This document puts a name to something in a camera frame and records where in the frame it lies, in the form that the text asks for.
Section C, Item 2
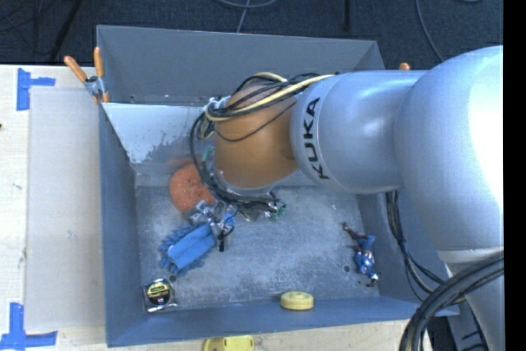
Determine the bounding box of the orange textured ball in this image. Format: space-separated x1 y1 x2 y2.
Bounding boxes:
168 163 217 215

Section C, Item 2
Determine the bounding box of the chrome and yellow tape measure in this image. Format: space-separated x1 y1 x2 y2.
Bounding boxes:
142 277 179 313

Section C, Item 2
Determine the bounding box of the blue toy figure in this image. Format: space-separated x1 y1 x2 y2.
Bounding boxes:
342 221 381 287

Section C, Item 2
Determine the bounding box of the black cylinder on white bracket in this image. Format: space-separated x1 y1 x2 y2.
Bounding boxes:
216 226 235 254

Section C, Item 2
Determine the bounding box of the blue chenille duster cloth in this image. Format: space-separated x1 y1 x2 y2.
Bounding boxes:
158 220 219 276

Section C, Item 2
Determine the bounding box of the grey metal bin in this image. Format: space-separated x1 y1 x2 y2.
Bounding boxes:
95 24 461 349

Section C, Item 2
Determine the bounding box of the yellow flat plastic piece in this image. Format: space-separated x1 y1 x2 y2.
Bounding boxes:
201 335 256 351

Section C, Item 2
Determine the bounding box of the pale wood flat board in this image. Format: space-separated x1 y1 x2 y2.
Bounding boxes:
24 88 106 333

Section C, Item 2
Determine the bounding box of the yellow round disc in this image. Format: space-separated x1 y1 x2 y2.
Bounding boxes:
279 290 316 312

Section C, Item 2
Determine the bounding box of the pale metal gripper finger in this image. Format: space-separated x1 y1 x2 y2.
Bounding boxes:
207 211 238 238
187 199 216 225

